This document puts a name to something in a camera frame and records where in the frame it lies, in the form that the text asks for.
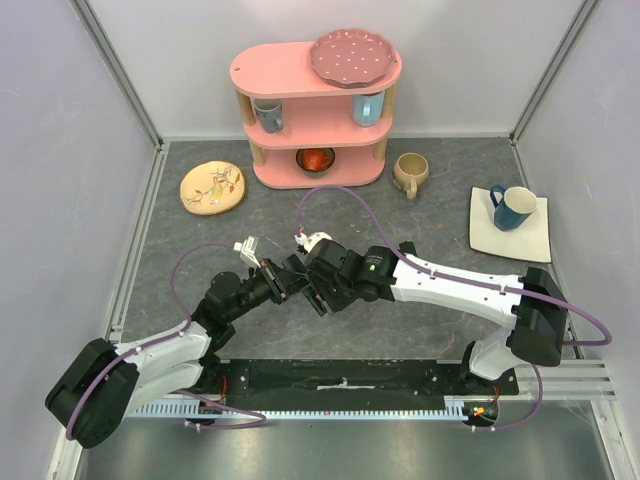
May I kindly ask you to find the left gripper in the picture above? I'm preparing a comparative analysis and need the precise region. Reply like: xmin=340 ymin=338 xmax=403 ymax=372
xmin=226 ymin=256 xmax=311 ymax=321

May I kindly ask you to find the black battery cover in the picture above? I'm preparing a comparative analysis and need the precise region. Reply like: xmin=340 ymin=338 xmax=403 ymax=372
xmin=399 ymin=241 xmax=417 ymax=256

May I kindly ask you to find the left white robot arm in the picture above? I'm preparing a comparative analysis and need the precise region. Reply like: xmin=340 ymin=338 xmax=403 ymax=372
xmin=44 ymin=255 xmax=309 ymax=449

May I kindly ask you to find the red cup in bowl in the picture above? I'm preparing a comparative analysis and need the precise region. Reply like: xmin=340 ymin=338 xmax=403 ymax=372
xmin=302 ymin=149 xmax=333 ymax=172

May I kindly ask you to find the yellow bird painted plate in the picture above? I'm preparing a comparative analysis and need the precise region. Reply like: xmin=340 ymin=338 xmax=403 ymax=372
xmin=180 ymin=160 xmax=247 ymax=216

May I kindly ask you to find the beige ceramic mug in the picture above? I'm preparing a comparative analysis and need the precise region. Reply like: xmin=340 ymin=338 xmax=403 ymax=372
xmin=393 ymin=153 xmax=429 ymax=200

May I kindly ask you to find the pink three-tier shelf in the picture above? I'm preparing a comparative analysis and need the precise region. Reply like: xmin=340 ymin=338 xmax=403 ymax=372
xmin=230 ymin=42 xmax=402 ymax=189

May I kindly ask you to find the grey mug on shelf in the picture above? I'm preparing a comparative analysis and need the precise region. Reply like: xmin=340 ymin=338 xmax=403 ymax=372
xmin=253 ymin=99 xmax=284 ymax=134

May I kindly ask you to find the light blue mug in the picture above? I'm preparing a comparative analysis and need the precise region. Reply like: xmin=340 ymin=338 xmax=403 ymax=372
xmin=352 ymin=91 xmax=385 ymax=127

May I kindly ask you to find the dark blue mug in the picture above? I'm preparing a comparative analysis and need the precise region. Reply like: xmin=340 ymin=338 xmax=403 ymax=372
xmin=489 ymin=185 xmax=538 ymax=231

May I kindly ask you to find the white square plate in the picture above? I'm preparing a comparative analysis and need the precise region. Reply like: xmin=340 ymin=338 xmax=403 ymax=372
xmin=469 ymin=186 xmax=551 ymax=263

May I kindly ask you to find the pink dotted plate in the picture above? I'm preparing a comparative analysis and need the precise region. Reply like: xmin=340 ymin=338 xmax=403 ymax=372
xmin=309 ymin=28 xmax=397 ymax=89

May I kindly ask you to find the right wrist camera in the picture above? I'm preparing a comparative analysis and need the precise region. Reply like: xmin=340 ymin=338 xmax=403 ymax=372
xmin=294 ymin=227 xmax=332 ymax=255

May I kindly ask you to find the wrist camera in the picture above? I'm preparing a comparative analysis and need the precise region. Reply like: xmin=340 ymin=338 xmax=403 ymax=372
xmin=233 ymin=236 xmax=261 ymax=269
xmin=294 ymin=227 xmax=332 ymax=255

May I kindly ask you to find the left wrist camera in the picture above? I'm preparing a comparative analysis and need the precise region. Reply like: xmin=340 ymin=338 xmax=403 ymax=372
xmin=233 ymin=236 xmax=261 ymax=269

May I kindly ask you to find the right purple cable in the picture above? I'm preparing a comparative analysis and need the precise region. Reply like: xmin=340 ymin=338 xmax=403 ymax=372
xmin=295 ymin=185 xmax=614 ymax=432

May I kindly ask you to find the purple cable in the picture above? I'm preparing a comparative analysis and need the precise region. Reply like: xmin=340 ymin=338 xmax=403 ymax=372
xmin=64 ymin=241 xmax=269 ymax=442
xmin=295 ymin=185 xmax=614 ymax=432

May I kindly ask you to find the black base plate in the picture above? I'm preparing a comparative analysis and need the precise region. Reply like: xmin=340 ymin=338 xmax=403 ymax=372
xmin=194 ymin=359 xmax=519 ymax=396

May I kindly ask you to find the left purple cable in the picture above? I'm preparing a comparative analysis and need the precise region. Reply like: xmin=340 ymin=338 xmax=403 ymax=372
xmin=64 ymin=241 xmax=269 ymax=442

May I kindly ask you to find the light blue cable duct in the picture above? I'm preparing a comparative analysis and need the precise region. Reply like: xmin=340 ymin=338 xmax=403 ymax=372
xmin=129 ymin=396 xmax=474 ymax=420

